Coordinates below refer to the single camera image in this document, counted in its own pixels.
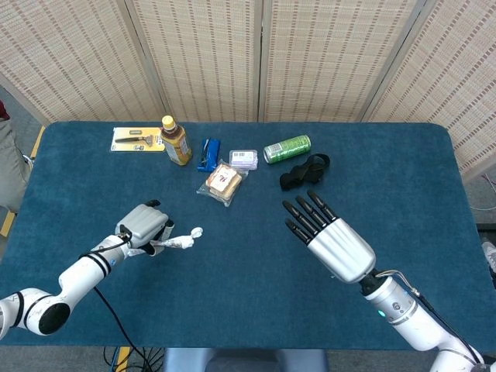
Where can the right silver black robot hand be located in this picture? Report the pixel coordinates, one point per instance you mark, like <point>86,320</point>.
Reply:
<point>341,248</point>

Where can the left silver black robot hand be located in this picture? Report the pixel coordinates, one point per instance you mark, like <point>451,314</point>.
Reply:
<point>143,224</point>

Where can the white tube with print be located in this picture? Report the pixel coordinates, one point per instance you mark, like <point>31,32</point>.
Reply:
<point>180,242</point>

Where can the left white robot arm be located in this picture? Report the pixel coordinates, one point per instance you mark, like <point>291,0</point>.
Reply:
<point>77,275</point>

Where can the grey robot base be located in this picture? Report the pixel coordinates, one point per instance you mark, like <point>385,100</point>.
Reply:
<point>248,360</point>

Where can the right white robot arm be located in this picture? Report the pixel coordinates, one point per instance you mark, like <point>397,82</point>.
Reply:
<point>410,321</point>

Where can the yellow-capped tea bottle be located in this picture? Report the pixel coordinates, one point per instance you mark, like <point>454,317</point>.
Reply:
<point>176,145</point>

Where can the razor on yellow card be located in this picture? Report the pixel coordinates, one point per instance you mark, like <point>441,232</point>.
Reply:
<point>124,133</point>

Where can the bagged sliced bread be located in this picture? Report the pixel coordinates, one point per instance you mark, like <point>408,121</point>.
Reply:
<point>224,182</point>

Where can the blue plastic package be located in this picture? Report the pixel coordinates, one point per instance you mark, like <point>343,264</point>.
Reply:
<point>211,153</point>

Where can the blue table mat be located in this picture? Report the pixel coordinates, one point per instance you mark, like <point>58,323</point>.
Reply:
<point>240,279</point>

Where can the green drink can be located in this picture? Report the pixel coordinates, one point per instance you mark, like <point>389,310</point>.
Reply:
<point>288,148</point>

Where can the clear purple plastic box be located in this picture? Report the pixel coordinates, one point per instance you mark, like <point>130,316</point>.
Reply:
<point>244,157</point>

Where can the beige fabric bag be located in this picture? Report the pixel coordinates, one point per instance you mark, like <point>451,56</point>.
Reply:
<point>9,166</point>

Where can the grey white shoe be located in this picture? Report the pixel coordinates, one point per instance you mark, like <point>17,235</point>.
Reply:
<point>490,253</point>

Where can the bamboo folding screen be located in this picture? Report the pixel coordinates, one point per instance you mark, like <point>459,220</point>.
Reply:
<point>209,58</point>

